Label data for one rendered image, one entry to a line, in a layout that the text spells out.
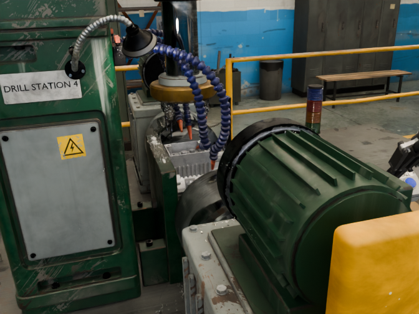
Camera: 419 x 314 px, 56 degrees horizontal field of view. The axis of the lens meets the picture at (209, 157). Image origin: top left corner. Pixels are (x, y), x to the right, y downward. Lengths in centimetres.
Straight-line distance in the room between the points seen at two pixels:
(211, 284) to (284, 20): 628
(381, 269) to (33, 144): 72
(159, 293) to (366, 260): 83
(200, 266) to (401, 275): 31
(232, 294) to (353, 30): 640
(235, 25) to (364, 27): 204
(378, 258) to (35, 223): 78
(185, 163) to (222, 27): 533
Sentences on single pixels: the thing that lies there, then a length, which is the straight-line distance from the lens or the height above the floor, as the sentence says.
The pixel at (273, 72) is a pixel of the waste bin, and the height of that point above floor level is 45.
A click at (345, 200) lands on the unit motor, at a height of 135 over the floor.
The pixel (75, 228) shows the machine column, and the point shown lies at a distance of 99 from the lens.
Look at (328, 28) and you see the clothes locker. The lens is 658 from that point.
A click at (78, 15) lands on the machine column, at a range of 86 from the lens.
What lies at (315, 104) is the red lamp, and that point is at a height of 115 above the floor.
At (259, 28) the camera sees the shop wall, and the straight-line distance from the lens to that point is 656.
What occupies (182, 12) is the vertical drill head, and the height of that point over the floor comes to 151.
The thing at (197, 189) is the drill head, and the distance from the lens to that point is 89.
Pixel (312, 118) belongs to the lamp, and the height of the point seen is 110.
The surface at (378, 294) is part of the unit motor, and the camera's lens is 41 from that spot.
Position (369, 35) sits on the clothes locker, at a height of 91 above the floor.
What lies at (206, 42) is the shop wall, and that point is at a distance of 629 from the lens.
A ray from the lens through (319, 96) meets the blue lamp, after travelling 157.
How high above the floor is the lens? 154
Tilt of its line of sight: 22 degrees down
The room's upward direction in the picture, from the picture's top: 2 degrees counter-clockwise
